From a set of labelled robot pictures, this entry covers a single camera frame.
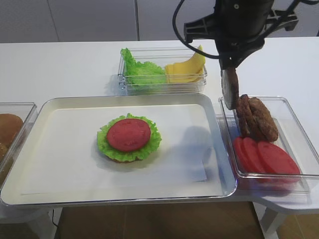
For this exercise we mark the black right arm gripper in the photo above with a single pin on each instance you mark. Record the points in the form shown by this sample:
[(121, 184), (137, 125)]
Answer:
[(239, 27)]

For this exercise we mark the brown meat patty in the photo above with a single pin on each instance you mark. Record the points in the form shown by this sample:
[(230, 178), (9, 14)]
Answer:
[(230, 87)]

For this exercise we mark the yellow cheese slices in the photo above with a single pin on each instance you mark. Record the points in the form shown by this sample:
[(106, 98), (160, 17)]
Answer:
[(187, 71)]

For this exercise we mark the clear lettuce and cheese container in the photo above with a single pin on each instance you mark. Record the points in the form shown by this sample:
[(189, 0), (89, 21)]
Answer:
[(160, 56)]

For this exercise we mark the green lettuce in container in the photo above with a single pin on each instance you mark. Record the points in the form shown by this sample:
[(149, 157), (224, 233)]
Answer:
[(138, 73)]

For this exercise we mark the lettuce leaf on burger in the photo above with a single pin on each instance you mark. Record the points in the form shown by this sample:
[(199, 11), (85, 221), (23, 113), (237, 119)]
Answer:
[(127, 157)]

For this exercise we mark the left patty in container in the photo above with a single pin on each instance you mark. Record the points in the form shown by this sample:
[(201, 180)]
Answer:
[(247, 123)]

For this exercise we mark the patty in container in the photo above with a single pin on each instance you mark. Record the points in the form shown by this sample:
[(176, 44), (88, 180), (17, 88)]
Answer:
[(263, 119), (247, 123)]

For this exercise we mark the right patty in container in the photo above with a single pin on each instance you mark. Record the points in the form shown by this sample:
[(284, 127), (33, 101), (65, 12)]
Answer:
[(263, 119)]

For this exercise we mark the middle tomato slice in container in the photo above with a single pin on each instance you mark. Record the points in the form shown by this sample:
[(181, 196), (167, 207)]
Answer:
[(254, 164)]

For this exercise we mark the tomato slice in container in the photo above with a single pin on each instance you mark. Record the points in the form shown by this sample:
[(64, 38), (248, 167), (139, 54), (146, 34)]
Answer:
[(275, 160), (241, 155), (254, 164)]

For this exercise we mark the left tomato slice in container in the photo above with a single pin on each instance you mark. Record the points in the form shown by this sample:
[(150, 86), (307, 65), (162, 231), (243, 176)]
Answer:
[(241, 155)]

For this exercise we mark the clear patty and tomato container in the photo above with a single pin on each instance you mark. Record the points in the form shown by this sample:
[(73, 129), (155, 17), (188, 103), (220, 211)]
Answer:
[(292, 139)]

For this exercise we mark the right tomato slice in container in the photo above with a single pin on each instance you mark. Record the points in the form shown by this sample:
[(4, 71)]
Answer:
[(275, 160)]

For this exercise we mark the tomato slice on burger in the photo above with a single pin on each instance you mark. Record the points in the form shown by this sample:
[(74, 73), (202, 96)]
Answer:
[(128, 135)]

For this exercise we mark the white paper tray liner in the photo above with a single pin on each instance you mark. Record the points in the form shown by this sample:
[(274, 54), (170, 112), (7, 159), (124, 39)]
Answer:
[(67, 158)]

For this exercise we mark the white metal tray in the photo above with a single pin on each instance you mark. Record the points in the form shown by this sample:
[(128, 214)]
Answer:
[(219, 182)]

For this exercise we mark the clear plastic bun container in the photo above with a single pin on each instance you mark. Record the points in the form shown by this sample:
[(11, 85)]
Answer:
[(27, 111)]

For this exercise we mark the right sesame top bun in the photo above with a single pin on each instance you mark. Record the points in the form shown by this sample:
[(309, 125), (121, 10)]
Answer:
[(3, 150)]

